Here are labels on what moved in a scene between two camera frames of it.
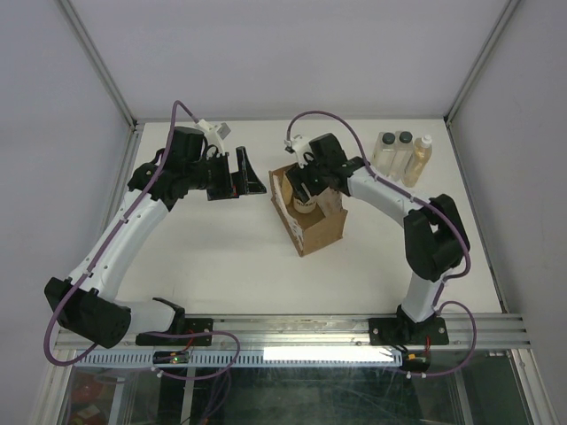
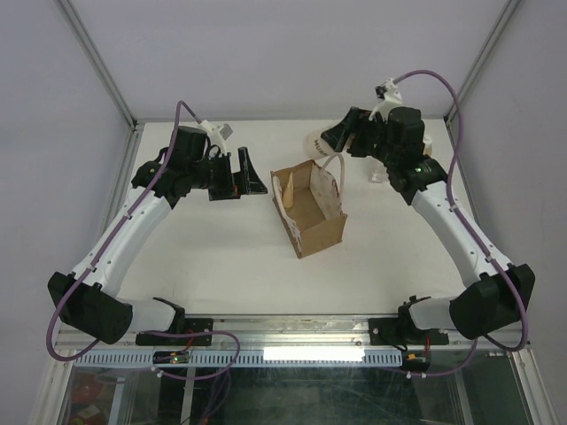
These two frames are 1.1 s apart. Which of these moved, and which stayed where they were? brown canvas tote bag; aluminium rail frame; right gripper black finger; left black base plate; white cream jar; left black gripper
Moved: right gripper black finger; white cream jar
Stayed: left black base plate; left black gripper; aluminium rail frame; brown canvas tote bag
